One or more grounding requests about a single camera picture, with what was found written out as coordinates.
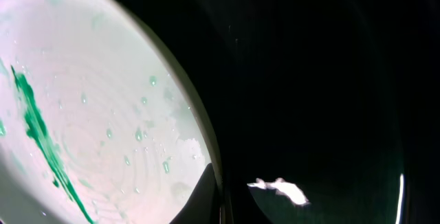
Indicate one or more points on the round black tray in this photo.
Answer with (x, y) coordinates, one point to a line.
(325, 111)

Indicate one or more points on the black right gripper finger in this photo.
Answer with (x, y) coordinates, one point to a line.
(203, 205)

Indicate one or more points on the mint green plate front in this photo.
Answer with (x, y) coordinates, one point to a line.
(99, 122)

